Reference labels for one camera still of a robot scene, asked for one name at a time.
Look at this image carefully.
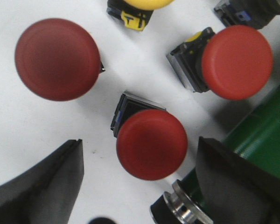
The red push button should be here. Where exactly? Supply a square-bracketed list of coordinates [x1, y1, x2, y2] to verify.
[166, 25, 273, 100]
[111, 92, 188, 181]
[14, 18, 105, 101]

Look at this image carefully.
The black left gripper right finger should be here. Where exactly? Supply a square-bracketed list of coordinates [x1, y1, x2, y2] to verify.
[196, 137, 280, 224]

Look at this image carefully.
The green conveyor belt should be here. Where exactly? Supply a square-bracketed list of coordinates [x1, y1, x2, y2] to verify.
[181, 85, 280, 206]

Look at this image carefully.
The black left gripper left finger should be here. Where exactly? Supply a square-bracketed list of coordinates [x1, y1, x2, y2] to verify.
[0, 140, 84, 224]

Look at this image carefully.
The black push button top right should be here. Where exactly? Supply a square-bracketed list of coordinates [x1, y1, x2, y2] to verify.
[214, 0, 280, 29]

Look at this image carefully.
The yellow push button top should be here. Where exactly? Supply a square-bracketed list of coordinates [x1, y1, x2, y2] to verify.
[106, 0, 173, 31]

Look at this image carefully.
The push button lying bottom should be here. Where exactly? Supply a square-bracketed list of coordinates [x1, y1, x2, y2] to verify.
[150, 180, 214, 224]

